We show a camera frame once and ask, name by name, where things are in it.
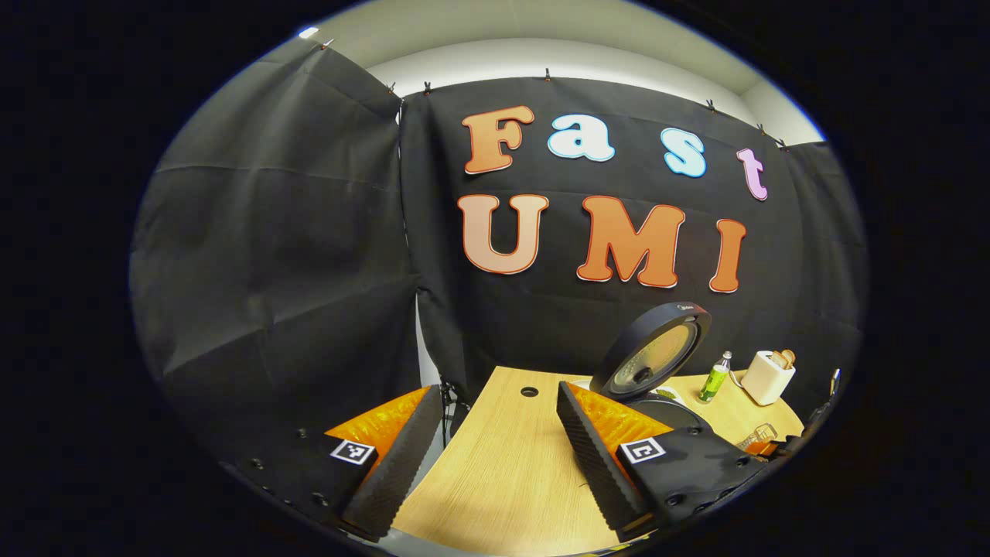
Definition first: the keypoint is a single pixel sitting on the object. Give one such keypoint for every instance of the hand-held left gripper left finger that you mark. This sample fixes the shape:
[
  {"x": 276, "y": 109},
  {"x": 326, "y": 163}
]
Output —
[{"x": 394, "y": 472}]

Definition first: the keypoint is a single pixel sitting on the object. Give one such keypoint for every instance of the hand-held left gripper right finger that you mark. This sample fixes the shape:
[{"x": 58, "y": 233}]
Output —
[{"x": 595, "y": 464}]

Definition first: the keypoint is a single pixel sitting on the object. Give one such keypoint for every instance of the dark grey rice cooker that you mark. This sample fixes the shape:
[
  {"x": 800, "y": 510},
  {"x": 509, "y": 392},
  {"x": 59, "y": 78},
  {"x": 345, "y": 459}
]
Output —
[{"x": 650, "y": 356}]

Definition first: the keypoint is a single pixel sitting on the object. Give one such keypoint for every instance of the green drink bottle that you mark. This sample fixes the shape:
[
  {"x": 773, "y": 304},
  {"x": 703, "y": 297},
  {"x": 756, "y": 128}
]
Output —
[{"x": 713, "y": 383}]

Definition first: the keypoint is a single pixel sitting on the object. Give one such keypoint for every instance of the white toaster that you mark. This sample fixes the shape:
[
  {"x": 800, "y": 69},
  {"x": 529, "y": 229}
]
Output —
[{"x": 766, "y": 383}]

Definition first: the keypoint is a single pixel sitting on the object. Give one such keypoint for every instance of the black backdrop cloth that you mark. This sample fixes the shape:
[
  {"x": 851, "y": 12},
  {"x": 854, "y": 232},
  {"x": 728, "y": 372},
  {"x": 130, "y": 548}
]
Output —
[{"x": 309, "y": 232}]

